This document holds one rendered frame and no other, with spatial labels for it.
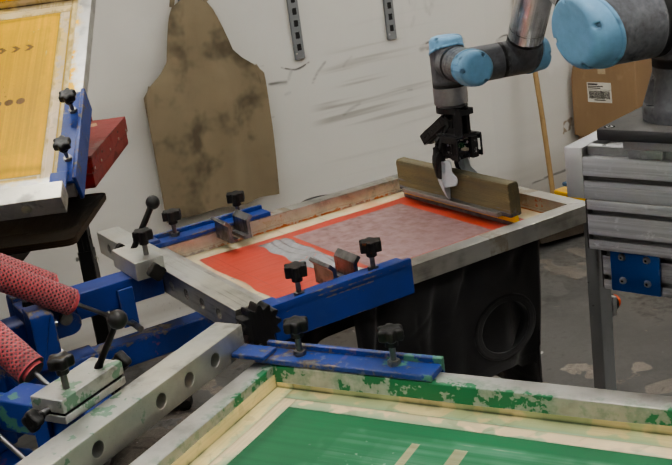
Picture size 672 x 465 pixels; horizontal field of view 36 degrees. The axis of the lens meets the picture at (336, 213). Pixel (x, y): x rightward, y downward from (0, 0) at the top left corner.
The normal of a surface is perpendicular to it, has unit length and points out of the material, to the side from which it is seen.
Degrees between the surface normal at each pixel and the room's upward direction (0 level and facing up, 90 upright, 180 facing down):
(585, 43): 94
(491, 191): 92
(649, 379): 0
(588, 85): 90
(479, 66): 90
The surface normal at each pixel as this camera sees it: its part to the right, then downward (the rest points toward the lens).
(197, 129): 0.78, 0.03
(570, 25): -0.90, 0.29
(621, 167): -0.65, 0.29
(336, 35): 0.53, 0.18
